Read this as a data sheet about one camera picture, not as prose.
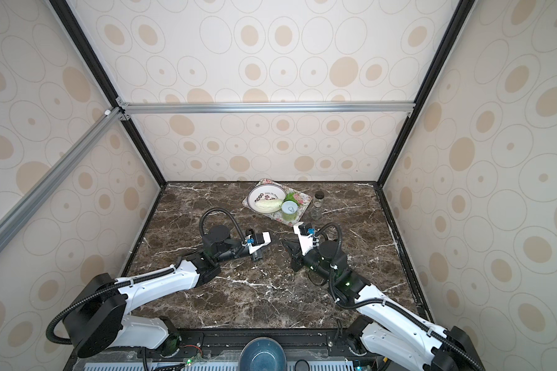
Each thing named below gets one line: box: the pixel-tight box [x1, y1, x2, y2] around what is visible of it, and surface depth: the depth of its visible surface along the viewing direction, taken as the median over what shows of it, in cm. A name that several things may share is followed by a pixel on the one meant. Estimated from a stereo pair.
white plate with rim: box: [247, 183, 287, 214], surface depth 116 cm
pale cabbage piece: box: [254, 198, 284, 214], surface depth 108 cm
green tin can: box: [281, 200, 299, 222], surface depth 105 cm
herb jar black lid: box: [314, 190, 325, 208], surface depth 105 cm
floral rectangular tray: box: [242, 178, 313, 227], surface depth 110 cm
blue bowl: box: [238, 336, 288, 371], surface depth 70 cm
